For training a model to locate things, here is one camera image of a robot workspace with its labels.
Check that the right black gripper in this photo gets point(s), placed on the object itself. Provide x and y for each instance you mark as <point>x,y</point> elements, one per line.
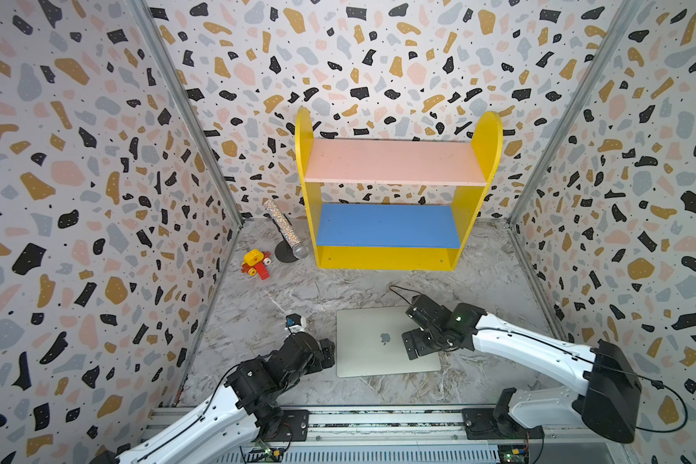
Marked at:
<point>416,349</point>

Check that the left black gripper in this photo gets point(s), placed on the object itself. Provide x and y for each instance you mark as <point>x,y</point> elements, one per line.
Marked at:
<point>321,363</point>

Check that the silver laptop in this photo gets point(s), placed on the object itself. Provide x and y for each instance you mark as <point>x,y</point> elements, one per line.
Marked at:
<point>369,343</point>

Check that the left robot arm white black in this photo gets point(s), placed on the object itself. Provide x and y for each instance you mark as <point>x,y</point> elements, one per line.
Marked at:
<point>242,408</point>

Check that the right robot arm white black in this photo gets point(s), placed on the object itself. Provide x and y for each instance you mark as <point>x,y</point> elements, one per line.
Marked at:
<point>597,387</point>

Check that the glitter tube on black base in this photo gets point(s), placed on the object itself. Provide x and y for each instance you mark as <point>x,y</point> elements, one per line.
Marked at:
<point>291,248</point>

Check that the red yellow toy vehicle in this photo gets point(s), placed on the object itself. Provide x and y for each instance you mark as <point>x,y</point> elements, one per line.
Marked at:
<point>255,263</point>

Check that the left green circuit board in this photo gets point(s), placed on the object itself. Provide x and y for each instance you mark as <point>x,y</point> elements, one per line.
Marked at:
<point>262,454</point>

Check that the yellow shelf pink blue boards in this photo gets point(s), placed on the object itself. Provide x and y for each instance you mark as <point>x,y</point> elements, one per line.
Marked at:
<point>396,237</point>

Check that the right circuit board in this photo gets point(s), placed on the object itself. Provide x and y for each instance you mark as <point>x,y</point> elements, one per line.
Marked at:
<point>513,455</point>

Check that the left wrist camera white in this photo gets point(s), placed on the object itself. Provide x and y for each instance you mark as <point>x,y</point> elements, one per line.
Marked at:
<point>294,323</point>

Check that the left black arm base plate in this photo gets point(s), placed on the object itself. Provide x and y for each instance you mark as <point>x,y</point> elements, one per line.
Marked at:
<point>290,425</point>

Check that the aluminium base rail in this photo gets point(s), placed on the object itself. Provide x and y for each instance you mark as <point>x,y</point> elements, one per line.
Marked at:
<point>431,434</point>

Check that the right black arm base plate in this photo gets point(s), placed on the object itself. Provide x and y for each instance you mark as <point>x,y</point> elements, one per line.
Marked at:
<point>482,424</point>

